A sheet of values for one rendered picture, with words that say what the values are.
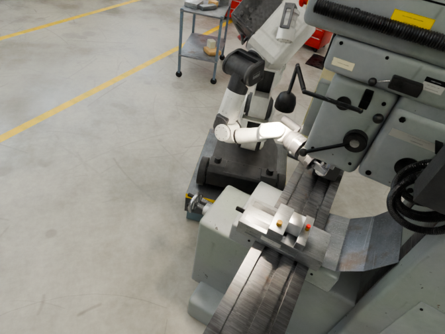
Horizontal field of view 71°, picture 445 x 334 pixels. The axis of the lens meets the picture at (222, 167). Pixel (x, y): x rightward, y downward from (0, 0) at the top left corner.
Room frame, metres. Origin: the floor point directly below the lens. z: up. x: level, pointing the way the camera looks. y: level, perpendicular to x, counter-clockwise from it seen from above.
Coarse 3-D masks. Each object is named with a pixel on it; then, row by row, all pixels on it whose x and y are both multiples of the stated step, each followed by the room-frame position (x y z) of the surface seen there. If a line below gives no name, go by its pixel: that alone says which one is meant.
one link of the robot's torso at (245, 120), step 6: (246, 96) 1.65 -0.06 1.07; (240, 114) 1.63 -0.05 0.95; (270, 114) 1.61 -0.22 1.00; (240, 120) 1.62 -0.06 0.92; (246, 120) 1.61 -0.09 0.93; (252, 120) 1.62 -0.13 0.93; (258, 120) 1.63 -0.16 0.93; (264, 120) 1.64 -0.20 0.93; (270, 120) 1.60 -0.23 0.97; (246, 126) 1.62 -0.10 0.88; (252, 126) 1.67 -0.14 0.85; (258, 126) 1.66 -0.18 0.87; (240, 144) 1.70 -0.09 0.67; (246, 144) 1.69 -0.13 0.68; (252, 144) 1.68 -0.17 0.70; (258, 144) 1.70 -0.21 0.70
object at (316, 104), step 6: (318, 84) 0.97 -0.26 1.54; (324, 84) 0.96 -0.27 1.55; (318, 90) 0.97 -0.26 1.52; (324, 90) 0.96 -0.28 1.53; (312, 102) 0.97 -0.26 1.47; (318, 102) 0.96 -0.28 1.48; (312, 108) 0.97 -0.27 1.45; (318, 108) 0.96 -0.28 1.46; (312, 114) 0.96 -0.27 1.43; (306, 120) 0.97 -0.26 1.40; (312, 120) 0.96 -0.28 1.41; (306, 126) 0.96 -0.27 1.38; (312, 126) 0.96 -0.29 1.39; (300, 132) 0.97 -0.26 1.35; (306, 132) 0.96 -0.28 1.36
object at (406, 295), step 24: (408, 240) 0.72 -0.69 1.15; (432, 240) 0.62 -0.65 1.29; (408, 264) 0.61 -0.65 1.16; (432, 264) 0.58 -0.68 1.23; (360, 288) 0.74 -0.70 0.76; (384, 288) 0.61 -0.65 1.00; (408, 288) 0.58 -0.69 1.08; (432, 288) 0.56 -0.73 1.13; (360, 312) 0.60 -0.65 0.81; (384, 312) 0.57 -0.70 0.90; (408, 312) 0.55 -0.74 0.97; (432, 312) 0.54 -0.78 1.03
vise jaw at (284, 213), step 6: (282, 204) 0.87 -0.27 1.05; (282, 210) 0.84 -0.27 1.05; (288, 210) 0.85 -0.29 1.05; (276, 216) 0.80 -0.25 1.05; (282, 216) 0.81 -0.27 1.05; (288, 216) 0.81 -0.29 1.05; (288, 222) 0.79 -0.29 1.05; (270, 228) 0.74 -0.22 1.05; (276, 228) 0.75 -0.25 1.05; (282, 228) 0.75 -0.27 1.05; (270, 234) 0.73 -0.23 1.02; (276, 234) 0.73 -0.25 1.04; (282, 234) 0.72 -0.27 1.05
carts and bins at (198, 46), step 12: (192, 0) 3.90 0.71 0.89; (204, 0) 4.19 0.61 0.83; (216, 0) 4.18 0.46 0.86; (228, 0) 4.17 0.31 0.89; (180, 12) 3.70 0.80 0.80; (192, 12) 3.69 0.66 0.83; (204, 12) 3.75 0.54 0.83; (216, 12) 3.83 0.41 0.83; (228, 12) 4.45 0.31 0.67; (180, 24) 3.70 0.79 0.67; (180, 36) 3.70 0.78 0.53; (192, 36) 4.32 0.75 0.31; (204, 36) 4.40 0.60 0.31; (180, 48) 3.70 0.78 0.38; (192, 48) 3.93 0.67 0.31; (204, 48) 3.92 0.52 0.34; (216, 48) 3.95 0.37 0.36; (180, 60) 3.70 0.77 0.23; (204, 60) 3.69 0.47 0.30; (216, 60) 3.69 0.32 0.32; (180, 72) 3.70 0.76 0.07
